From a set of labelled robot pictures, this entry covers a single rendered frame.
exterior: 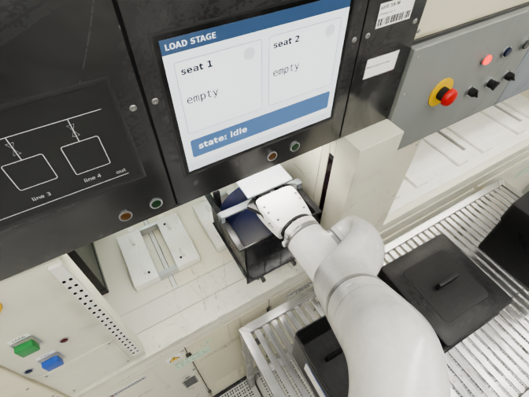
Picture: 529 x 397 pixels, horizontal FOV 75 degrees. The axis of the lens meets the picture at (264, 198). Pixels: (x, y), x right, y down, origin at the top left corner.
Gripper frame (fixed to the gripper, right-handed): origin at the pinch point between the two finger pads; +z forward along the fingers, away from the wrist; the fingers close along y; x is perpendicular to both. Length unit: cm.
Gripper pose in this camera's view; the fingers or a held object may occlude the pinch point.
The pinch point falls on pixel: (261, 182)
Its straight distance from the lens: 83.9
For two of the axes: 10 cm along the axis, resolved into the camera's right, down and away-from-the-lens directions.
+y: 8.6, -3.8, 3.3
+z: -5.0, -6.6, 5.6
